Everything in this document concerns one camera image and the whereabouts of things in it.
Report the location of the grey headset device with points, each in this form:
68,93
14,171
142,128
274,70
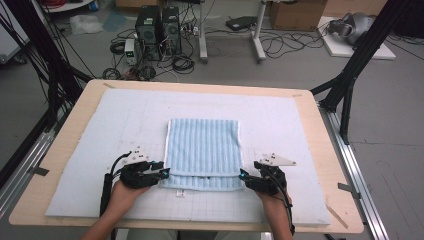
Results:
356,26

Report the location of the light blue striped towel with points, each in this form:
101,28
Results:
203,146

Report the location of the white board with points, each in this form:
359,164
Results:
336,48

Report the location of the white power supply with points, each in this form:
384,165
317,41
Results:
130,51

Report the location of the aluminium rail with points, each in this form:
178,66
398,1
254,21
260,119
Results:
23,166
353,166

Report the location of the black metal frame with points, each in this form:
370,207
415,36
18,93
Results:
360,56
56,76

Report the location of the person's left hand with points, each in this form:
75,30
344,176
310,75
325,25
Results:
123,200

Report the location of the wooden stick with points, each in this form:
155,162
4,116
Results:
336,215

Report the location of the open cardboard box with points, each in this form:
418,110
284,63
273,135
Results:
296,16

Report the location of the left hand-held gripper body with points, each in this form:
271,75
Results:
136,175

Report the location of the black computer tower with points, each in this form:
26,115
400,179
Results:
171,28
148,31

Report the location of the large cardboard box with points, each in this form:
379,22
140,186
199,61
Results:
353,7

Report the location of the white desk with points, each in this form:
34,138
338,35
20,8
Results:
202,33

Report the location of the black flat device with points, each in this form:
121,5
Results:
241,23

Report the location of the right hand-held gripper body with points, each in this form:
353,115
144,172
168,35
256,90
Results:
273,180

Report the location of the white foam mat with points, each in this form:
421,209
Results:
116,116

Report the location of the black tape strip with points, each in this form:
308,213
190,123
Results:
348,190
39,171

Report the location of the clear plastic bag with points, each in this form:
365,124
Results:
85,25

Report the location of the wooden table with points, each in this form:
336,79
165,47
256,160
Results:
320,133

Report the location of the person's right hand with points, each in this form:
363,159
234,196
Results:
276,205

